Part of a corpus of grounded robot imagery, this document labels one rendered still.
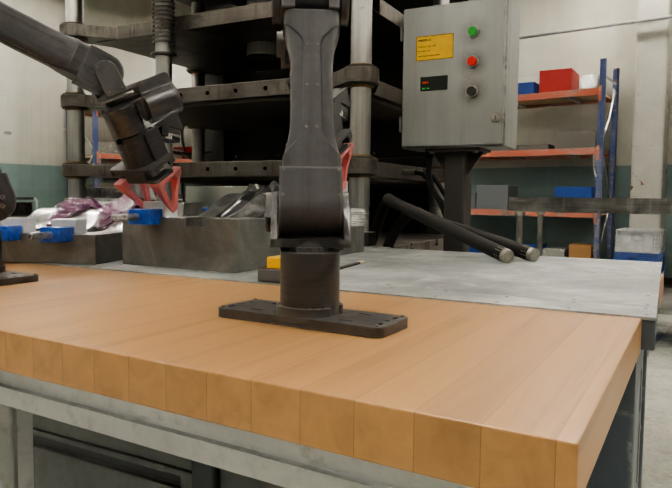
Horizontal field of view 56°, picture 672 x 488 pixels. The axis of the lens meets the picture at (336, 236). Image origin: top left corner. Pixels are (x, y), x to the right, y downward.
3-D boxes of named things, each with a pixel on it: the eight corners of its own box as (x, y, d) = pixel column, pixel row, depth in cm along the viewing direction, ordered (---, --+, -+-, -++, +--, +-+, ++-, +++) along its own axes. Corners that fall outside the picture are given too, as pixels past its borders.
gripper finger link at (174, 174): (165, 201, 118) (147, 156, 113) (195, 201, 114) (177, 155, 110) (142, 220, 113) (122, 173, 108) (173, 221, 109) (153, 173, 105)
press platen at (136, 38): (380, 36, 167) (382, -37, 166) (53, 75, 227) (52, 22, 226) (467, 85, 240) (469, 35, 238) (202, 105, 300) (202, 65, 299)
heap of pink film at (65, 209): (112, 229, 126) (111, 190, 126) (33, 227, 130) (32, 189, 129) (169, 223, 152) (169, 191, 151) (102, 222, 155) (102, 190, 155)
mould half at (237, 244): (235, 273, 104) (235, 191, 103) (122, 264, 116) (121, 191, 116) (364, 251, 148) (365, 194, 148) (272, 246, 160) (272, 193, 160)
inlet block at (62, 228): (43, 252, 107) (42, 221, 106) (17, 252, 108) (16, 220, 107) (87, 247, 120) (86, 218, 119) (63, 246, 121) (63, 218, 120)
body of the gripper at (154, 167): (135, 163, 115) (120, 125, 112) (178, 162, 110) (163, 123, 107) (112, 179, 110) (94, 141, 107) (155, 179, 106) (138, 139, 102)
